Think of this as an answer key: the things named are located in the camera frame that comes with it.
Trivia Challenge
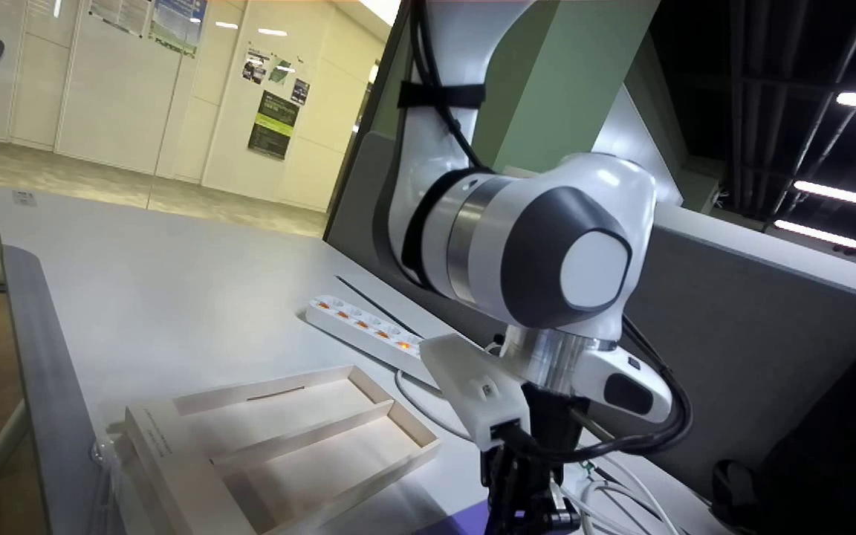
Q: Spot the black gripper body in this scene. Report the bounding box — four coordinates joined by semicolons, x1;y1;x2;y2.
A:
482;384;588;535

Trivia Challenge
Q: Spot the pale wooden compartment tray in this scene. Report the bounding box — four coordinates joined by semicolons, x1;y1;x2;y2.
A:
118;363;444;535

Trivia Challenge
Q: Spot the white power strip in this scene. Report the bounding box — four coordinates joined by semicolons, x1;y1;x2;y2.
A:
301;290;429;387

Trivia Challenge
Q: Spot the grey fabric desk partition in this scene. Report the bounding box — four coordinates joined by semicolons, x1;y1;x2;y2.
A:
325;127;856;498

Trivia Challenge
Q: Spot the green pillar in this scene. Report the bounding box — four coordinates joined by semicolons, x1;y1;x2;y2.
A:
470;0;663;185

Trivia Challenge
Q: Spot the white table leg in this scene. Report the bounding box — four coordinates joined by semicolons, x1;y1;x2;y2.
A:
0;393;33;485

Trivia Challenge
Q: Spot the white tangled cable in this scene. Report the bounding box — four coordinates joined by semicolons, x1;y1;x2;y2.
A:
574;452;681;535

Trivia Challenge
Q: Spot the white printed camera mount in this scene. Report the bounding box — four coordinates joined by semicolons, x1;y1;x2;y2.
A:
417;332;533;454

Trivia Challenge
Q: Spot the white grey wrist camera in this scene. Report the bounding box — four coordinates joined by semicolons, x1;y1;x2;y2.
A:
574;342;677;427

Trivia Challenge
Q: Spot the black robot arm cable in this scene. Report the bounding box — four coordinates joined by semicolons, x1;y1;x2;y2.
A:
400;0;696;463

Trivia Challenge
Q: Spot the white power strip cable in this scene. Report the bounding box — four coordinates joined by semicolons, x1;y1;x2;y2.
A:
389;366;482;446

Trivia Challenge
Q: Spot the green black wall poster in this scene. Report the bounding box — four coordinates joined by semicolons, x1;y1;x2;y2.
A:
244;90;304;164

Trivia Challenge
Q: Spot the small paper wall notice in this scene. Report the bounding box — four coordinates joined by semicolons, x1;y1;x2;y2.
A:
240;47;273;90
268;57;296;90

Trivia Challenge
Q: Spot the blue wall poster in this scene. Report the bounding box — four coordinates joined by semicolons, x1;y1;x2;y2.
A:
143;0;210;60

